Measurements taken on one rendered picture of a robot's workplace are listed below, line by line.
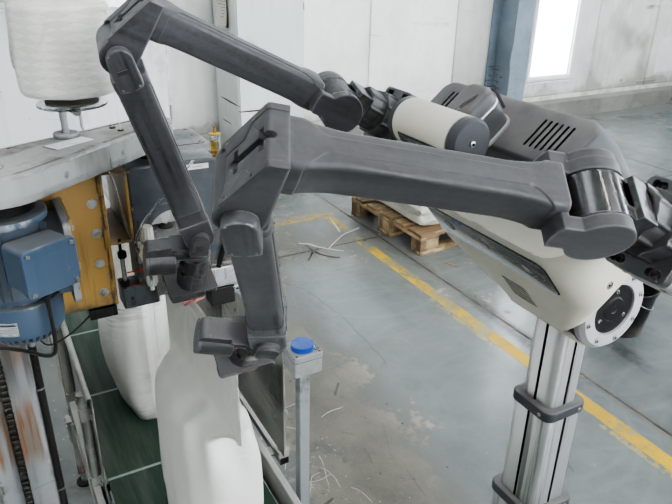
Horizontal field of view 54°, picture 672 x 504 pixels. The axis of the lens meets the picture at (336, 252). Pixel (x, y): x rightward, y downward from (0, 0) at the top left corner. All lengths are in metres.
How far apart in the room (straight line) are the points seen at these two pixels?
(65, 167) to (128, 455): 1.10
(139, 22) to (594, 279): 0.76
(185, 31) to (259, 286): 0.44
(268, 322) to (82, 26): 0.58
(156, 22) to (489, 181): 0.59
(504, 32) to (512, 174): 6.54
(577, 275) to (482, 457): 1.77
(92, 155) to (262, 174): 0.76
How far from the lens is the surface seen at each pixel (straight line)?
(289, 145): 0.62
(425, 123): 0.95
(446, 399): 2.96
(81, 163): 1.32
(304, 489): 1.99
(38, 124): 4.23
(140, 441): 2.19
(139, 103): 1.13
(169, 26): 1.08
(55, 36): 1.20
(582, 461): 2.81
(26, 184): 1.23
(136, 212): 1.50
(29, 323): 1.34
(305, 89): 1.17
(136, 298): 1.58
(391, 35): 6.52
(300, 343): 1.69
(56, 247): 1.23
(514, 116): 1.04
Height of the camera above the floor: 1.78
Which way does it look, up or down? 25 degrees down
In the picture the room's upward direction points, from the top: 1 degrees clockwise
